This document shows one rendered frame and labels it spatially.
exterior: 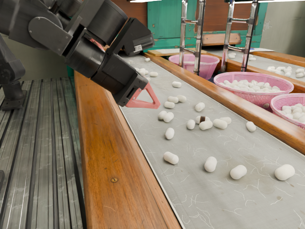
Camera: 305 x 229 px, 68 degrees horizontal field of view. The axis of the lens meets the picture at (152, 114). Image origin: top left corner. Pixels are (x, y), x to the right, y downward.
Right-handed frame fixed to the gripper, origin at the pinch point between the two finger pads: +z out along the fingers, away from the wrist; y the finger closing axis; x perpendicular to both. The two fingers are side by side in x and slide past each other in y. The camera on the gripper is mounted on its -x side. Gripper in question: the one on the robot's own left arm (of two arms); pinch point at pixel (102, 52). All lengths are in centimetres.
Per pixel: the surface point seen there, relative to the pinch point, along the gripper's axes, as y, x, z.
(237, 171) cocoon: -66, -1, 16
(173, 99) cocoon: -31.0, -3.0, 19.2
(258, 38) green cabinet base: 48, -73, 93
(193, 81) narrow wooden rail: -17.9, -12.7, 29.1
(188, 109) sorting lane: -36.2, -3.6, 22.0
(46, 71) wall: 130, 51, -5
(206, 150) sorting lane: -57, 0, 17
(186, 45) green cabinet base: 47, -34, 50
